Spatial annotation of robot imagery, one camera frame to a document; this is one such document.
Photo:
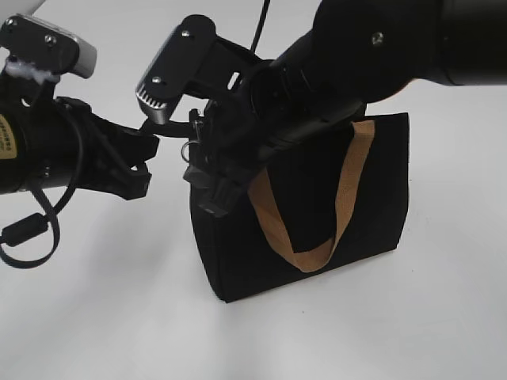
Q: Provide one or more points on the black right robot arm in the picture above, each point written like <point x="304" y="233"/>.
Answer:
<point x="357" y="53"/>

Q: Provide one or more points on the black tote bag tan handles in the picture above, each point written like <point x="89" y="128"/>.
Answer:
<point x="331" y="201"/>

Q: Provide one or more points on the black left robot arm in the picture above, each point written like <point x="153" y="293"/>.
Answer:
<point x="60" y="141"/>

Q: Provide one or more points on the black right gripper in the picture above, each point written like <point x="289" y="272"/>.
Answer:
<point x="269" y="115"/>

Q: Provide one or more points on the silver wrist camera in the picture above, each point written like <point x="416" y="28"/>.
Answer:
<point x="174" y="66"/>
<point x="47" y="46"/>

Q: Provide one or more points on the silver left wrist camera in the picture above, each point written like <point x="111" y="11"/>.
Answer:
<point x="47" y="46"/>

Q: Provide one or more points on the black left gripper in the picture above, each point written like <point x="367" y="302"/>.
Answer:
<point x="107" y="152"/>

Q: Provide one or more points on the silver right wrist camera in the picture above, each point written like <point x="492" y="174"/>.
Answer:
<point x="174" y="66"/>

